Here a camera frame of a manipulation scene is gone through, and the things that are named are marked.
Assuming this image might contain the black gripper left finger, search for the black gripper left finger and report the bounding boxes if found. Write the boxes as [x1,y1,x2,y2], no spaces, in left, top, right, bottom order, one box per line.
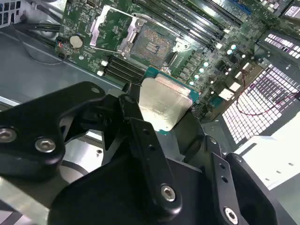
[0,81,184,221]

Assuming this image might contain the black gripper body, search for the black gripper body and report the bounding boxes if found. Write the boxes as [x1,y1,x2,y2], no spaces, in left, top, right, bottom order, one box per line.
[49,151,221,225]

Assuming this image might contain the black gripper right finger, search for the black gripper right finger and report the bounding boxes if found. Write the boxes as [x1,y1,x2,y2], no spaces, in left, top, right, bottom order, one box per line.
[172,111,298,225]

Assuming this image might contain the silver-topped CPU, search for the silver-topped CPU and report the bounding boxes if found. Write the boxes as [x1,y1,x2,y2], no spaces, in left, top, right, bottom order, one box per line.
[137,67,200,136]

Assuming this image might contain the metal CPU socket cover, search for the metal CPU socket cover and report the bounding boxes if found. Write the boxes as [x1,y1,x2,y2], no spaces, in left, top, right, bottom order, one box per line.
[89,4,146,59]

